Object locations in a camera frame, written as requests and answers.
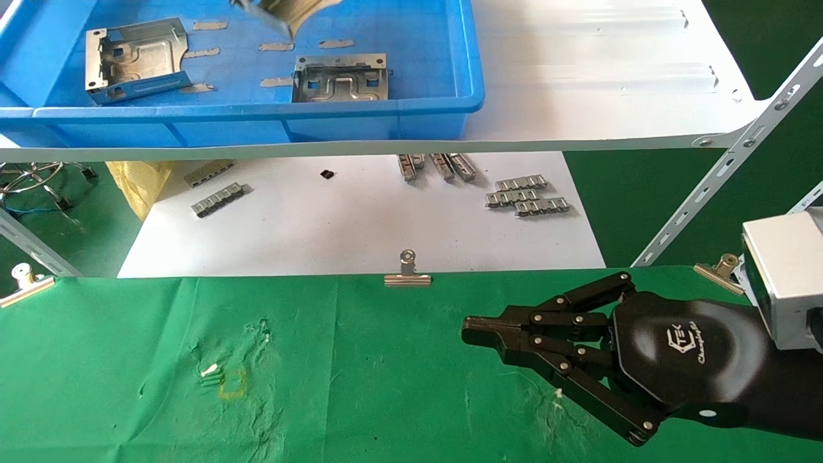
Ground white ribbed shelf board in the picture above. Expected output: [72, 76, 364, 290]
[0, 0, 769, 163]

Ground green table cloth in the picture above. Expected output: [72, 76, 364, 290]
[0, 266, 823, 463]

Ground silver sheet metal bracket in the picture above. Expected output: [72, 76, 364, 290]
[230, 0, 343, 39]
[291, 53, 390, 104]
[85, 17, 192, 105]

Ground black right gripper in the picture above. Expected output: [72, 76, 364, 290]
[461, 270, 772, 446]

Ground yellow plastic bag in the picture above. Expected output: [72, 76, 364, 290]
[105, 161, 176, 223]

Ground white background storage rack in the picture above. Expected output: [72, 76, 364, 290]
[788, 182, 823, 217]

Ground white perforated shelf post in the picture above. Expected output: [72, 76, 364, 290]
[632, 37, 823, 268]
[0, 207, 83, 278]

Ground blue plastic bin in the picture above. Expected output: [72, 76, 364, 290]
[0, 0, 486, 149]

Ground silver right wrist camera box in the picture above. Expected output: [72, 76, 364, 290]
[739, 206, 823, 352]

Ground black seat swivel stool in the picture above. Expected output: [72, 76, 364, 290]
[0, 161, 98, 213]

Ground white paper sheet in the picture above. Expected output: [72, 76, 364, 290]
[118, 151, 606, 278]

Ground thin blue cable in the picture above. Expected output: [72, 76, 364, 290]
[0, 188, 73, 221]

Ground silver binder clip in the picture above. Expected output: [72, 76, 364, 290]
[0, 263, 57, 309]
[693, 253, 748, 297]
[384, 250, 433, 287]

